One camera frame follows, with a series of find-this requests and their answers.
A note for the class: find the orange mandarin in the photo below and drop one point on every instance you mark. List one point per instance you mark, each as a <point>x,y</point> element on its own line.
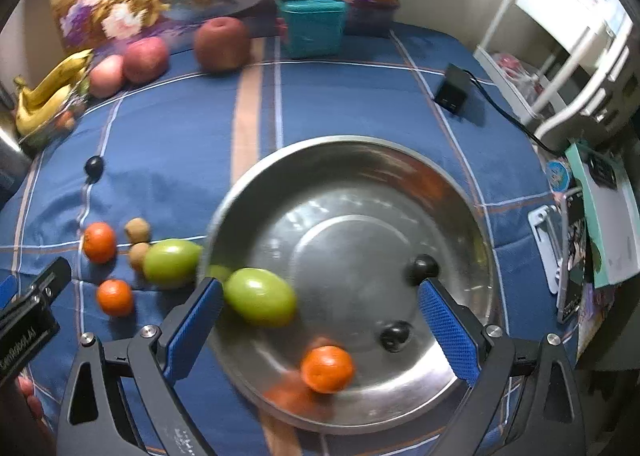
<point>99,242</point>
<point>327,368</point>
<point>115,297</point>

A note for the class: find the white rack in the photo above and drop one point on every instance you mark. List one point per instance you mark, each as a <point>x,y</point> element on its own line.
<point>560,6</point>

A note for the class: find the stainless steel bowl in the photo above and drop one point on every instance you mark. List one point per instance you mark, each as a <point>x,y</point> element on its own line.
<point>350,196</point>

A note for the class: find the blue plaid tablecloth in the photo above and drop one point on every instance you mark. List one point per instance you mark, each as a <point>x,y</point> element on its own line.
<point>350,96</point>

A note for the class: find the clear wrapped plastic tray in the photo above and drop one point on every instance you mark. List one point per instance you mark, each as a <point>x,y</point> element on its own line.
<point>52,132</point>

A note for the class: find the stainless steel thermos jug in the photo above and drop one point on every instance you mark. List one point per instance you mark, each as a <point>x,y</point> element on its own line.
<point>10,156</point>

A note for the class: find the large brownish red apple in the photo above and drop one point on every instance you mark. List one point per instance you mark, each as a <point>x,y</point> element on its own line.
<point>222,43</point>

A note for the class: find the teal plastic box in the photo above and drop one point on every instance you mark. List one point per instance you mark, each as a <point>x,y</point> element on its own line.
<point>312,26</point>

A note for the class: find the yellow banana bunch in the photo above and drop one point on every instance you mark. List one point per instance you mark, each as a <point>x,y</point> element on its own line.
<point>45,96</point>

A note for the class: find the pink plastic bag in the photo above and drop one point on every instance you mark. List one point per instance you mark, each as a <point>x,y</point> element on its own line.
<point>515,68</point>

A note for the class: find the small brown kiwi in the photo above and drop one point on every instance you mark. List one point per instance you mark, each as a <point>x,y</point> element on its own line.
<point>139,255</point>
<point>137,230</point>

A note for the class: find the dark plum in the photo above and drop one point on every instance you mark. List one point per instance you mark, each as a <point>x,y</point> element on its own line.
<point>422,268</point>
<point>93,167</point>
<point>395,336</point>

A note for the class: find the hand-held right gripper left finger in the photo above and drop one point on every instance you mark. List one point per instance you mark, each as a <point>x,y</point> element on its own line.
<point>192,326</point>

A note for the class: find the colourful book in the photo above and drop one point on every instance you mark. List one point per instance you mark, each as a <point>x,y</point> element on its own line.
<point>595,316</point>

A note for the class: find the white plastic frame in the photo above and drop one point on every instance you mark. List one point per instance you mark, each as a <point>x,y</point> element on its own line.
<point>542,236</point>

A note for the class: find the small wrapped mandarin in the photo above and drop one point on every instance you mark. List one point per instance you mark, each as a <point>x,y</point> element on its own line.
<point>65,122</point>

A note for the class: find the green jujube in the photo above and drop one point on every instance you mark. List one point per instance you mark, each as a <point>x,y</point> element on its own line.
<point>260,297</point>
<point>170,261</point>

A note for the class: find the pale pink apple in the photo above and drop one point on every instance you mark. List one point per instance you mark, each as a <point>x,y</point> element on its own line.
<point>106,76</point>

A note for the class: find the black power adapter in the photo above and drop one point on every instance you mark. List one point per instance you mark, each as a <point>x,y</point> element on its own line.
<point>452,88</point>

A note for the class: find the dark card packet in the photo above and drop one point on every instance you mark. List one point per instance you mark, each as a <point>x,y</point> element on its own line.
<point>575,256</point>

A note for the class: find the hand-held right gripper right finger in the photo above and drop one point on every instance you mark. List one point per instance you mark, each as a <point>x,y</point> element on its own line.
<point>450,331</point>

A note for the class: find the person's left hand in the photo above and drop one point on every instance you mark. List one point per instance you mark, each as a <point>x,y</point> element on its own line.
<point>30,398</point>

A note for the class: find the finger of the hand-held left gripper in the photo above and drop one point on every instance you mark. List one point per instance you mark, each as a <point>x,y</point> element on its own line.
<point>30,331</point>
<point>6,288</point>

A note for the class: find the round teal badge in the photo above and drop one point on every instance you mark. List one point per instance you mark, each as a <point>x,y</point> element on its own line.
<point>557,173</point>

